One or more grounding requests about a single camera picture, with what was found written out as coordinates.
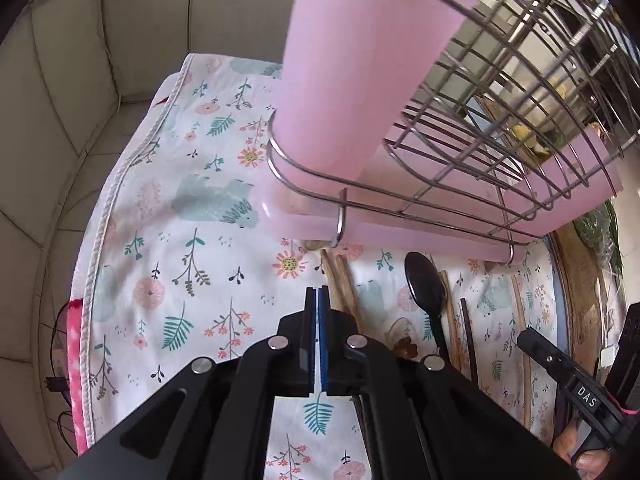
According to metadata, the wooden chopstick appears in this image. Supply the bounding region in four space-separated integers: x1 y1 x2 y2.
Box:
320 249 352 315
511 277 533 428
439 270 462 367
334 255 365 335

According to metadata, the gold flower-shaped spoon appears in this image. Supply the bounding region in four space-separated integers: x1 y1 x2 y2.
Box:
389 317 422 359

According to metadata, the pink patterned cloth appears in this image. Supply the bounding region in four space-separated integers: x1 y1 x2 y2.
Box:
64 297 97 457

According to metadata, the pink plastic cup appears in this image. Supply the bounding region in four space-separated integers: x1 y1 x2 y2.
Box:
274 0 481 182
505 130 624 241

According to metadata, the floral printed cloth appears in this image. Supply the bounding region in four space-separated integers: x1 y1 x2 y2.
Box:
67 52 560 480

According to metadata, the black chopstick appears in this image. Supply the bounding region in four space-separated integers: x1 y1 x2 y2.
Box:
460 298 480 383

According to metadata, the bag of green vegetables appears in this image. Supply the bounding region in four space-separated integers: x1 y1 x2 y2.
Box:
574 200 624 273

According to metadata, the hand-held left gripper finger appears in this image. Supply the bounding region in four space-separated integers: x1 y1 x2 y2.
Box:
320 286 581 480
60 286 319 480

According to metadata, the person's right hand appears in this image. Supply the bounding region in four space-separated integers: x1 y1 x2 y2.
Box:
552 420 617 480

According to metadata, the black cable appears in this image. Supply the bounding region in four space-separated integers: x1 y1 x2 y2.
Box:
46 304 90 457

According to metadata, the metal wire rack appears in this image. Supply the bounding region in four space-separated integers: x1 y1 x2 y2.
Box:
265 0 640 267

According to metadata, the pink drip tray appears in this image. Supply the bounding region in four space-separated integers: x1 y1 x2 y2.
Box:
252 145 537 267

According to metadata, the black plastic spoon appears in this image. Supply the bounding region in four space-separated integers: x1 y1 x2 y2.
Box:
404 251 451 361

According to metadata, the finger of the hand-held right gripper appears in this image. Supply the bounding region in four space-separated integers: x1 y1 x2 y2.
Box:
516 327 622 443

